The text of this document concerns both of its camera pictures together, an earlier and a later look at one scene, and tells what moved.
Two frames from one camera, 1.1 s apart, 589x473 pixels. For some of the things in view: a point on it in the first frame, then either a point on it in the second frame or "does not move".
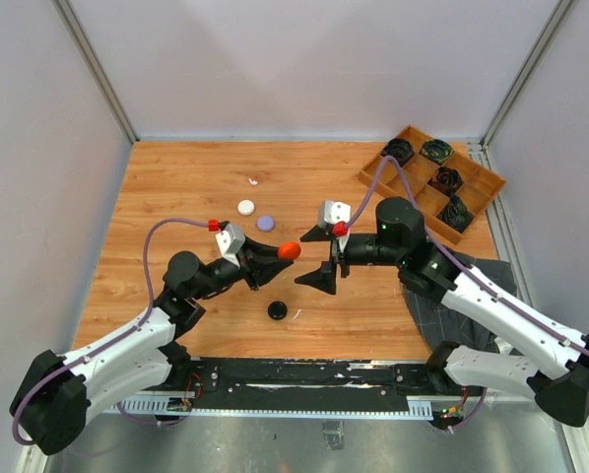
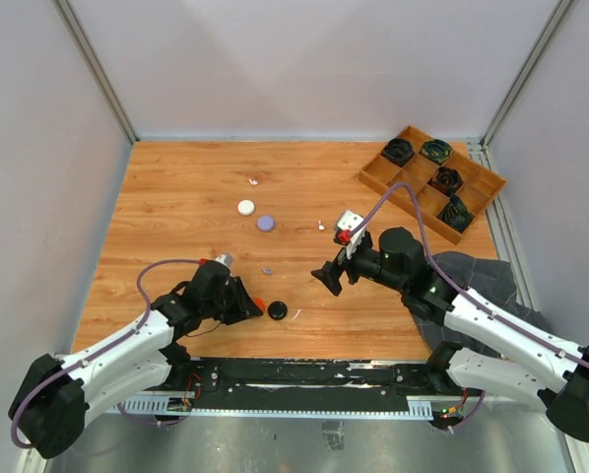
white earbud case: (245, 207) does not move
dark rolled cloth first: (399, 148) does not move
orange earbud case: (289, 250) to (259, 303)
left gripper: (252, 266) to (244, 307)
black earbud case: (277, 309) does not move
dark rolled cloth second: (436, 150) does not move
